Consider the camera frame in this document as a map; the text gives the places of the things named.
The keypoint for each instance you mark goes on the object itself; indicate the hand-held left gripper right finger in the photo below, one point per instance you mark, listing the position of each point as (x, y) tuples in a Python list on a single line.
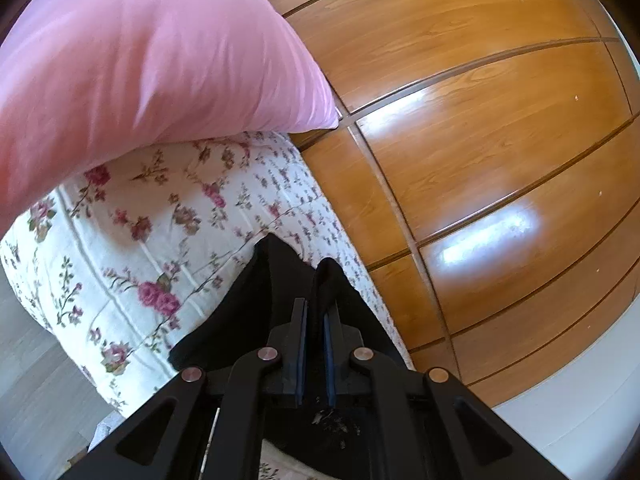
[(330, 360)]

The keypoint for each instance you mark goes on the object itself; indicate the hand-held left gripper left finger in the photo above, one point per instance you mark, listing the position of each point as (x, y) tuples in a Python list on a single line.
[(300, 355)]

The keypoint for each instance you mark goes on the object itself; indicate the black pants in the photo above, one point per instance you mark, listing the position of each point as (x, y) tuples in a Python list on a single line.
[(275, 285)]

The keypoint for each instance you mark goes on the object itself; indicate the floral bedspread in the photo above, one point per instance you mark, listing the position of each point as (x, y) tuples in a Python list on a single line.
[(125, 260)]

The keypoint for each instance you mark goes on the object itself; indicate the wooden headboard panel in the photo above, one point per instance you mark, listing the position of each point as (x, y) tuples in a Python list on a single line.
[(475, 135)]

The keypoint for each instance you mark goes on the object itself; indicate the pink pillow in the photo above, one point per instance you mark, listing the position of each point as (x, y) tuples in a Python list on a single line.
[(150, 60)]

